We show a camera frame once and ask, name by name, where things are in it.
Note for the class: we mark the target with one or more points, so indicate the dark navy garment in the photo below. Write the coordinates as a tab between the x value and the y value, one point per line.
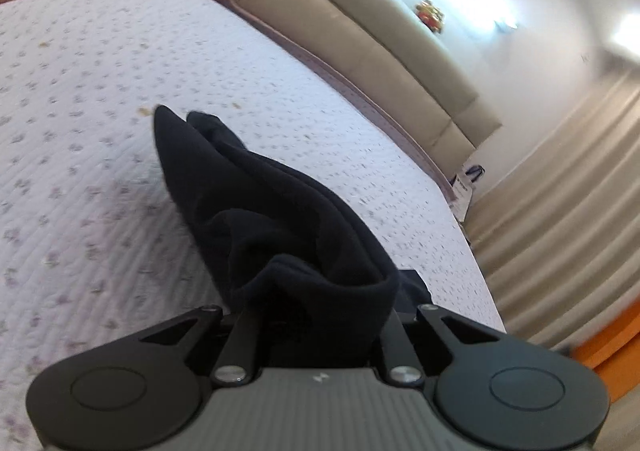
281	247

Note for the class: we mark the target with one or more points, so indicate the white bag beside bed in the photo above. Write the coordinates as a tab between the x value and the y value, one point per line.
463	187

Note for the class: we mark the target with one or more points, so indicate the beige padded headboard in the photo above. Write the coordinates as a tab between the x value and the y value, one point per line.
385	52

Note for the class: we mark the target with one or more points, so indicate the floral quilted bed cover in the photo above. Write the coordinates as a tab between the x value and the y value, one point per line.
92	247

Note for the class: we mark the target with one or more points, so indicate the orange furniture surface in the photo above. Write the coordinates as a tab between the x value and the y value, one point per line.
614	355

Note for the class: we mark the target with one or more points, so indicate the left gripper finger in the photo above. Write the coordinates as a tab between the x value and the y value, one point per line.
412	294

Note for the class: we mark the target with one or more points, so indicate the red wall decoration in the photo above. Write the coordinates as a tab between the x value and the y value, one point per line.
430	16

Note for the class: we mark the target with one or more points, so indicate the beige pleated curtain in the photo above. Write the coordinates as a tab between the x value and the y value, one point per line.
558	240

